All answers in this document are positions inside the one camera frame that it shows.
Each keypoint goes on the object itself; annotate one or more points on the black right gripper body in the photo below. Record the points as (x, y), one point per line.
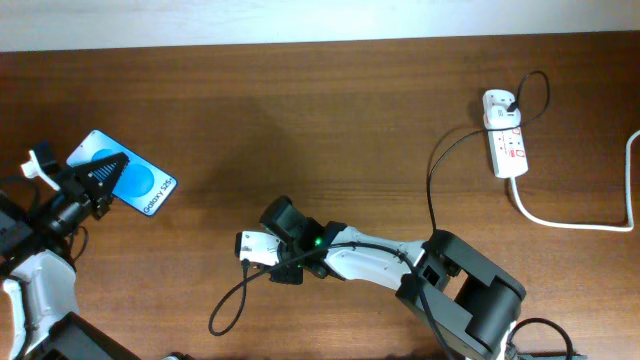
(291, 271)

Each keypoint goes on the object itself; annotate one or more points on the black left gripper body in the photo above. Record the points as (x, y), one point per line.
(73, 205)

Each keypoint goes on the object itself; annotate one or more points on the blue smartphone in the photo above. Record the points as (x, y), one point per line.
(142, 185)

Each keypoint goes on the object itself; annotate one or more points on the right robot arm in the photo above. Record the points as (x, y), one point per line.
(469, 301)

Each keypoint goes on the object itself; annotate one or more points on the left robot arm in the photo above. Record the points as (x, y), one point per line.
(38, 266)

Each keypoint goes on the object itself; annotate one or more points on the white usb charger adapter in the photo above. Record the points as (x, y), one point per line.
(498, 118)

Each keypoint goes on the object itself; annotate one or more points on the white power strip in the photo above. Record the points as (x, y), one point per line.
(507, 149)

